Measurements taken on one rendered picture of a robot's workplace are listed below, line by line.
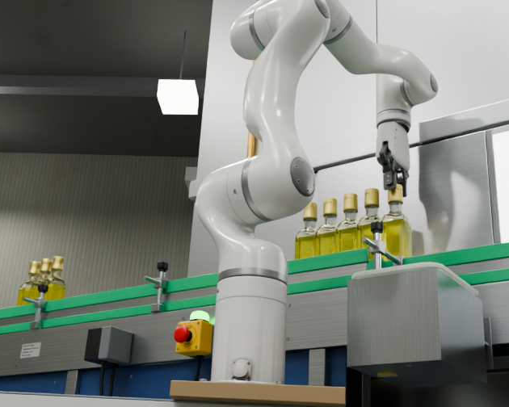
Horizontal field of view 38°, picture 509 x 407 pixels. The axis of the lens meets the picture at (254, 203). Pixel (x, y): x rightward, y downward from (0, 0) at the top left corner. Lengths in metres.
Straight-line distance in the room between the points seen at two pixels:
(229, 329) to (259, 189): 0.24
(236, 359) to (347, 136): 1.05
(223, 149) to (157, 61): 7.92
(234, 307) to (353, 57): 0.76
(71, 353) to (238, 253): 0.92
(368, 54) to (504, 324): 0.68
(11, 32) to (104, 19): 1.32
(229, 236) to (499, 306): 0.57
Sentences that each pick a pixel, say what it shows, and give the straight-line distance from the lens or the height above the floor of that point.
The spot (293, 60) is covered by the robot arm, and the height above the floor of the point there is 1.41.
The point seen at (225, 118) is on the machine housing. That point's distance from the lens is 2.40.
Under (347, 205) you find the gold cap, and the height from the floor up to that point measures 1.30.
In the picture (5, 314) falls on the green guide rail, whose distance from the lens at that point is 2.36.
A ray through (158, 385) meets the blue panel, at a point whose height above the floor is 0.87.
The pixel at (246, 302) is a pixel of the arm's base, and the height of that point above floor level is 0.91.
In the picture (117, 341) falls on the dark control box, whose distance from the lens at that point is 1.86.
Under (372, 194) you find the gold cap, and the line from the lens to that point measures 1.77.
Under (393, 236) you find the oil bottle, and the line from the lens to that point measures 1.70.
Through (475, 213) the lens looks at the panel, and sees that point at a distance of 1.81.
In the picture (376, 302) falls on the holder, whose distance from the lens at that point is 1.31.
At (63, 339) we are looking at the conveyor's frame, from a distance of 2.09.
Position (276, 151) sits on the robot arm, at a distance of 1.27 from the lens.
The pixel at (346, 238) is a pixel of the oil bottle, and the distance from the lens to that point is 1.75.
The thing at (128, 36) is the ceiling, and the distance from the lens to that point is 9.85.
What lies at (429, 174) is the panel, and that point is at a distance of 1.89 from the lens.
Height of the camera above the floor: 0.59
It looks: 23 degrees up
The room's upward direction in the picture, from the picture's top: 3 degrees clockwise
